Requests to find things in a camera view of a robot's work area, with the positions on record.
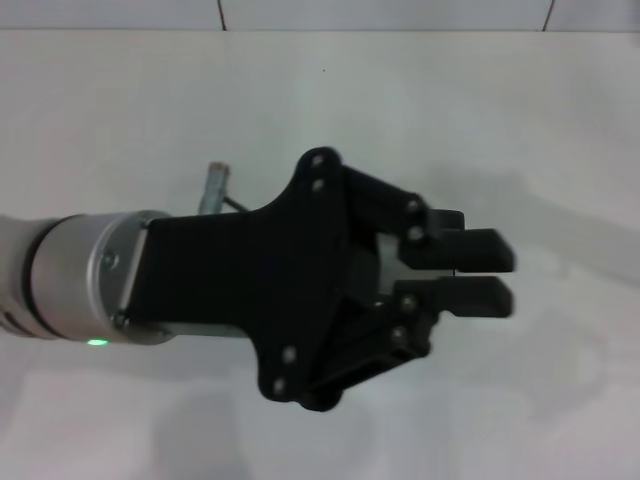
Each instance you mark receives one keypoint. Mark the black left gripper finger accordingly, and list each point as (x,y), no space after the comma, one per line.
(480,250)
(475,297)

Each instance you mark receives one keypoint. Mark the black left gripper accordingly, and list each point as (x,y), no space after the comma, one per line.
(240,270)

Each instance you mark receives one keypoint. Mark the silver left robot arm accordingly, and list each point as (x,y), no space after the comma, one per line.
(60,275)

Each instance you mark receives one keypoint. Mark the silver cylindrical connector plug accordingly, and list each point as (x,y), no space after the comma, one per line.
(212,187)

